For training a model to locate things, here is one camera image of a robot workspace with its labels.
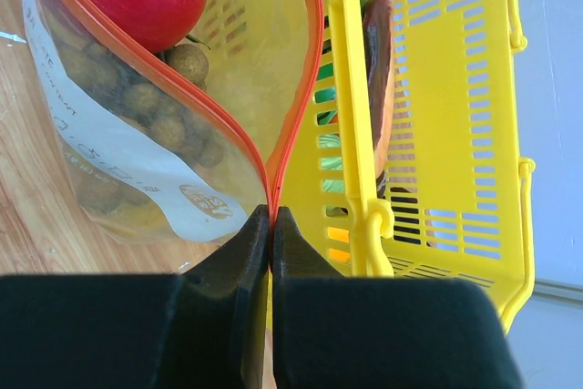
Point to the clear zip bag orange zipper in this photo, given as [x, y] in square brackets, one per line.
[247, 67]

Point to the brown glazed hot dog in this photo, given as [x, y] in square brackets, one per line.
[378, 39]

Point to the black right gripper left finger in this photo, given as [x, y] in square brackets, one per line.
[203, 328]

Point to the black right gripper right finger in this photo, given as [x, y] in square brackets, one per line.
[332, 331]

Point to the orange yellow mango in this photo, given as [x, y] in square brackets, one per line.
[339, 247]

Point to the brown longan bunch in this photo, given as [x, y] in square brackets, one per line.
[132, 148]

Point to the yellow plastic shopping basket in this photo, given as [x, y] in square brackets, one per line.
[455, 197]

